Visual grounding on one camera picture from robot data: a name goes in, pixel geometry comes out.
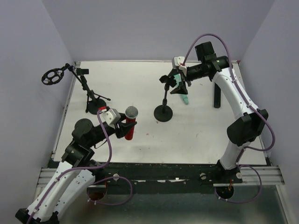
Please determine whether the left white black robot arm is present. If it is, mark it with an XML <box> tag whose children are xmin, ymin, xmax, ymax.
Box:
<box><xmin>15</xmin><ymin>108</ymin><xmax>137</xmax><ymax>224</ymax></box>

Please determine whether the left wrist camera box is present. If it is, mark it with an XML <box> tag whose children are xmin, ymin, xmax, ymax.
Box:
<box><xmin>97</xmin><ymin>106</ymin><xmax>121</xmax><ymax>127</ymax></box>

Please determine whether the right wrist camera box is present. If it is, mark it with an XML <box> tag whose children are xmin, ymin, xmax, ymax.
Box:
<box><xmin>172</xmin><ymin>56</ymin><xmax>187</xmax><ymax>77</ymax></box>

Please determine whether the red glitter microphone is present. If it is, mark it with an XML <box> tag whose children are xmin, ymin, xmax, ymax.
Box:
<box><xmin>125</xmin><ymin>105</ymin><xmax>138</xmax><ymax>140</ymax></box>

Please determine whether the short black round-base mic stand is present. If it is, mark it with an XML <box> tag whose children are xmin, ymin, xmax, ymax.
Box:
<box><xmin>154</xmin><ymin>75</ymin><xmax>177</xmax><ymax>122</ymax></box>

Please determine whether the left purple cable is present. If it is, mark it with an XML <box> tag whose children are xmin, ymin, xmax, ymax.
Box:
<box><xmin>25</xmin><ymin>109</ymin><xmax>134</xmax><ymax>224</ymax></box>

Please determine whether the tall black tripod mic stand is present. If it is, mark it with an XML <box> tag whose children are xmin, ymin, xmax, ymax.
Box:
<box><xmin>41</xmin><ymin>63</ymin><xmax>112</xmax><ymax>114</ymax></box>

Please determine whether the black microphone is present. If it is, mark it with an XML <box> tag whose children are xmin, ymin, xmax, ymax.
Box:
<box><xmin>214</xmin><ymin>84</ymin><xmax>221</xmax><ymax>109</ymax></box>

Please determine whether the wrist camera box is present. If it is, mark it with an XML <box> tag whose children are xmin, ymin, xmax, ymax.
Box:
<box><xmin>97</xmin><ymin>106</ymin><xmax>121</xmax><ymax>127</ymax></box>
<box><xmin>172</xmin><ymin>56</ymin><xmax>187</xmax><ymax>77</ymax></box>

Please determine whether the mint green microphone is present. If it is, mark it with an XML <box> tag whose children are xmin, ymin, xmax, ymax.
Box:
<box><xmin>172</xmin><ymin>72</ymin><xmax>189</xmax><ymax>105</ymax></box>

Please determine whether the aluminium frame rail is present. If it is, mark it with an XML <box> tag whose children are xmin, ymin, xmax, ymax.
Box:
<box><xmin>37</xmin><ymin>166</ymin><xmax>285</xmax><ymax>188</ymax></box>

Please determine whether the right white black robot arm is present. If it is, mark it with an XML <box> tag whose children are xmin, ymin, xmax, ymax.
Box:
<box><xmin>167</xmin><ymin>42</ymin><xmax>269</xmax><ymax>172</ymax></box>

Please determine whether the black front mounting rail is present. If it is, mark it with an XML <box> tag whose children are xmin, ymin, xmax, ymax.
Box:
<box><xmin>86</xmin><ymin>162</ymin><xmax>242</xmax><ymax>195</ymax></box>

